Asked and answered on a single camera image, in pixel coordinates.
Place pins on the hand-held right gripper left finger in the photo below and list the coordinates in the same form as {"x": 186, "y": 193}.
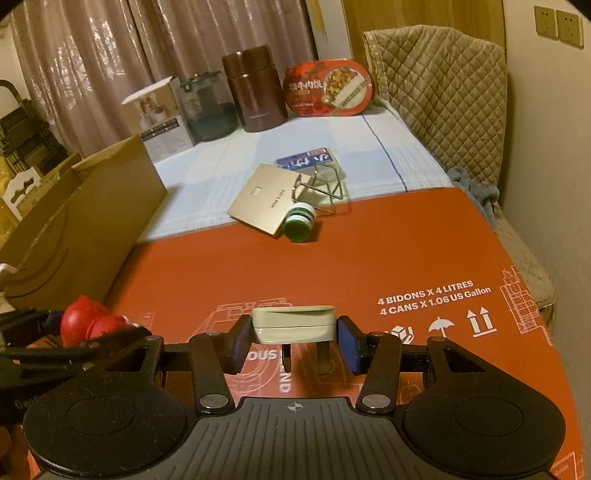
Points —
{"x": 241, "y": 344}

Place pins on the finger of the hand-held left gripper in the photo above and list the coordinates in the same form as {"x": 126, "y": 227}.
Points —
{"x": 92, "y": 348}
{"x": 27, "y": 321}

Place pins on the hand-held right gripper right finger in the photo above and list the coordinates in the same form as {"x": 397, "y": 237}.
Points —
{"x": 348, "y": 344}

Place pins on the red gourd toy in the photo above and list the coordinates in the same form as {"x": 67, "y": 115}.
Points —
{"x": 83, "y": 321}

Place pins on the white plug adapter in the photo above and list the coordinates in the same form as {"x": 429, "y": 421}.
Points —
{"x": 295, "y": 325}

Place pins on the brown cardboard box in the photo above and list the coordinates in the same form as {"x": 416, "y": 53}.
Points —
{"x": 69, "y": 240}

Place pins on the white bottle green cap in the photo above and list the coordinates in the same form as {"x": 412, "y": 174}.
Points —
{"x": 298, "y": 228}

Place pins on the gold box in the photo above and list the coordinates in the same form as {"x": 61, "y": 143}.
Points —
{"x": 258, "y": 198}

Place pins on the blue white tissue packet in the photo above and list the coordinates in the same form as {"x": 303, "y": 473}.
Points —
{"x": 304, "y": 157}

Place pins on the red printed cardboard mat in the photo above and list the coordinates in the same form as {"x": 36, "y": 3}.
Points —
{"x": 323, "y": 258}

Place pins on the white carved wooden board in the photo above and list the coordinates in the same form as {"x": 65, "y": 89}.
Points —
{"x": 21, "y": 184}

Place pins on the brown shipping carton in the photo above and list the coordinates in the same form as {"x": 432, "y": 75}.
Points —
{"x": 51, "y": 182}

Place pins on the pale checked tablecloth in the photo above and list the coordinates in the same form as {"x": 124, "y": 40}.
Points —
{"x": 221, "y": 170}

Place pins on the grey blanket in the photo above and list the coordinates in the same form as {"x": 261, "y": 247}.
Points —
{"x": 471, "y": 184}

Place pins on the white product box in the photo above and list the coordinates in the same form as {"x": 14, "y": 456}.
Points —
{"x": 161, "y": 134}

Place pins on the glass jar green lid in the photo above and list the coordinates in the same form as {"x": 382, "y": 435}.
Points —
{"x": 207, "y": 120}

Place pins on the brown thermos flask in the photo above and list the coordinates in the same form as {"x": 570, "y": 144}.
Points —
{"x": 254, "y": 92}

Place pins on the red instant meal box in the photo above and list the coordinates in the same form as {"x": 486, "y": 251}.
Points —
{"x": 323, "y": 92}

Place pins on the chair with quilted cover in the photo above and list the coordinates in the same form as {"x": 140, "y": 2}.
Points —
{"x": 452, "y": 92}

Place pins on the brown patterned curtain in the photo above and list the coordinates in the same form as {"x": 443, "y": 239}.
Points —
{"x": 115, "y": 55}

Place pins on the wooden wardrobe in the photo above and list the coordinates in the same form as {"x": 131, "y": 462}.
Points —
{"x": 415, "y": 18}

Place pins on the beige wall socket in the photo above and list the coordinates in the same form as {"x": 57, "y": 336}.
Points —
{"x": 569, "y": 28}
{"x": 545, "y": 21}

